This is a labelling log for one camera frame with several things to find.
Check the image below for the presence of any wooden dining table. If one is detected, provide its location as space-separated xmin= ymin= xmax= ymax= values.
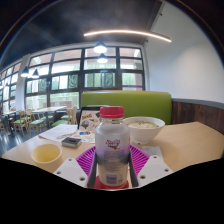
xmin=1 ymin=110 xmax=18 ymax=134
xmin=31 ymin=105 xmax=68 ymax=129

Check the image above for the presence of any black tablet with colourful screen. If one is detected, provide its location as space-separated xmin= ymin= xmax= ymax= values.
xmin=77 ymin=106 xmax=104 ymax=132

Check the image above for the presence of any white paper sheet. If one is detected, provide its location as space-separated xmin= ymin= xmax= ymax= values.
xmin=38 ymin=124 xmax=79 ymax=144

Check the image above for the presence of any group of wooden green-seat chairs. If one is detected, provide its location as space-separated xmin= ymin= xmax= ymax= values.
xmin=0 ymin=106 xmax=79 ymax=136

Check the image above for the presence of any green upholstered bench backrest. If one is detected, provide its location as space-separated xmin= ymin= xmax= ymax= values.
xmin=81 ymin=90 xmax=173 ymax=126

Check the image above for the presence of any long curved ceiling light strip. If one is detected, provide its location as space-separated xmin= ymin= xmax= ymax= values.
xmin=83 ymin=29 xmax=172 ymax=43

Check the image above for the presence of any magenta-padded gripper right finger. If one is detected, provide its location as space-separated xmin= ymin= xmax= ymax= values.
xmin=128 ymin=143 xmax=174 ymax=188

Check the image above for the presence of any white ceramic bowl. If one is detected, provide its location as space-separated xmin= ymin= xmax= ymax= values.
xmin=122 ymin=116 xmax=166 ymax=146

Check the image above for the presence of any white drink bottle red cap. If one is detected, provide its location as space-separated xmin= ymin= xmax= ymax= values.
xmin=94 ymin=105 xmax=131 ymax=190

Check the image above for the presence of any small dark box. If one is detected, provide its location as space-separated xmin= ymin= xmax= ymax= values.
xmin=61 ymin=136 xmax=83 ymax=149

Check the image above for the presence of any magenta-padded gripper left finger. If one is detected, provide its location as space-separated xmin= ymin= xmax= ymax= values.
xmin=53 ymin=144 xmax=99 ymax=189

